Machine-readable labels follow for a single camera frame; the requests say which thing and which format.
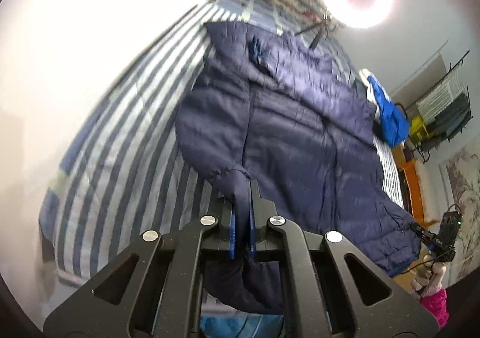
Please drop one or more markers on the yellow box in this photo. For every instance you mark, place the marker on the yellow box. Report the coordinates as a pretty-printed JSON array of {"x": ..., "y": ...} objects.
[{"x": 418, "y": 132}]

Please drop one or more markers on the dark green hanging cloth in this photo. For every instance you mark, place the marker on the dark green hanging cloth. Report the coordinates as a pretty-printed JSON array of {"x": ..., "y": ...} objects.
[{"x": 453, "y": 119}]

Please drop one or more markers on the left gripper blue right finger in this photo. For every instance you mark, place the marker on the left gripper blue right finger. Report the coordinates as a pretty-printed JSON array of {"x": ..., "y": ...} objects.
[{"x": 261, "y": 210}]

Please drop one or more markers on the hanging white knitted cloth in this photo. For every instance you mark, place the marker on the hanging white knitted cloth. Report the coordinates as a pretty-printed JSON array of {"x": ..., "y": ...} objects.
[{"x": 442, "y": 95}]

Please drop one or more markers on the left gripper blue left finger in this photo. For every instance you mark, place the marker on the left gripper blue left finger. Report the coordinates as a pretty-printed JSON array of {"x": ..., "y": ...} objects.
[{"x": 232, "y": 233}]

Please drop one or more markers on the black tripod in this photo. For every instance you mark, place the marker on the black tripod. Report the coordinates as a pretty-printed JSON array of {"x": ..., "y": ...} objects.
[{"x": 322, "y": 28}]

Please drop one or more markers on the black metal rack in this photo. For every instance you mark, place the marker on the black metal rack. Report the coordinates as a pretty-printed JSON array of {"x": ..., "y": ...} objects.
[{"x": 417, "y": 86}]

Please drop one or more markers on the orange crate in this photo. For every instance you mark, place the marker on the orange crate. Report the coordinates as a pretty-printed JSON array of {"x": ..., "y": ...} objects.
[{"x": 418, "y": 191}]

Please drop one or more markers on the navy puffer jacket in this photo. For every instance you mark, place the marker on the navy puffer jacket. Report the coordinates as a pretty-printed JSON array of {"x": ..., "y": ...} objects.
[{"x": 267, "y": 108}]

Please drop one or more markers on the striped blue white bedsheet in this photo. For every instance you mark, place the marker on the striped blue white bedsheet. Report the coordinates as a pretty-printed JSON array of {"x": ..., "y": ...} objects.
[{"x": 122, "y": 174}]

